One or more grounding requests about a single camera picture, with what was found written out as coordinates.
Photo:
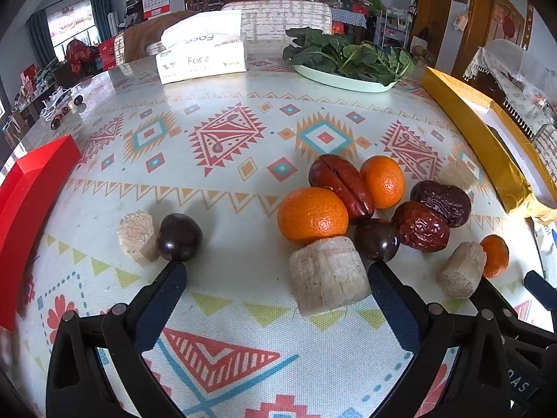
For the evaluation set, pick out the white tissue box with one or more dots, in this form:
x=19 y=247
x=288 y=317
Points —
x=196 y=61

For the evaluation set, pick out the large orange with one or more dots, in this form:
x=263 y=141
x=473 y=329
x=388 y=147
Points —
x=312 y=215

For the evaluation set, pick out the red cardboard box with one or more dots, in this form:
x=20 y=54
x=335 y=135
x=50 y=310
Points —
x=26 y=191

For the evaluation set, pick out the patterned chair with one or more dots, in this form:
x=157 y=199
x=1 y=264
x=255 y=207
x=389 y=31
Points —
x=287 y=17
x=153 y=48

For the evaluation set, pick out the pale green oval plate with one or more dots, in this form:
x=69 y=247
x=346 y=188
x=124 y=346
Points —
x=348 y=83

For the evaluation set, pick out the long red date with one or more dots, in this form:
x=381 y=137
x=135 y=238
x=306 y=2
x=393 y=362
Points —
x=341 y=185

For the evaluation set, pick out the small orange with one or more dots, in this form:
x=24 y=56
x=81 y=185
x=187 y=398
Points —
x=497 y=256

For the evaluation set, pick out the red cloth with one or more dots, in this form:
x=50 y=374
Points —
x=80 y=52

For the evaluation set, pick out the dark plum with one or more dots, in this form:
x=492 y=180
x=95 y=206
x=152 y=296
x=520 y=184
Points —
x=55 y=122
x=178 y=237
x=79 y=99
x=376 y=239

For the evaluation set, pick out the spinach leaves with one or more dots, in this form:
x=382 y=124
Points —
x=348 y=56

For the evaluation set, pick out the dark wrinkled red date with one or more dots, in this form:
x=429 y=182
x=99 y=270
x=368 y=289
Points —
x=444 y=202

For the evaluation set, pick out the brown jacket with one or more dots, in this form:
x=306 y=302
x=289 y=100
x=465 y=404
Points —
x=143 y=37

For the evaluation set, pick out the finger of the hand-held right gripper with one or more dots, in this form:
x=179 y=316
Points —
x=539 y=285
x=489 y=298

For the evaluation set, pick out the medium orange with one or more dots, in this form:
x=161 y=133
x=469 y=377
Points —
x=384 y=181

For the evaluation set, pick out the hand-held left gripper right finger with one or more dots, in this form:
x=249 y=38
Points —
x=394 y=309

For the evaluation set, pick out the wooden door with red decoration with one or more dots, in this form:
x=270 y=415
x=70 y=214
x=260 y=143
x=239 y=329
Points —
x=500 y=21

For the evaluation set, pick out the beige cork block back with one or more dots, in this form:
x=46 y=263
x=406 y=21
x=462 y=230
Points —
x=457 y=175

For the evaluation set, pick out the gold cardboard box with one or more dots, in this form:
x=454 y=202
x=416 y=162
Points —
x=478 y=130

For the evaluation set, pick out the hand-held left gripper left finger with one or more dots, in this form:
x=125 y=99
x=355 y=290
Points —
x=159 y=309

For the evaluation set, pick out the teal curtain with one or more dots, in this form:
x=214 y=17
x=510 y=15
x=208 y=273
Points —
x=41 y=32
x=101 y=11

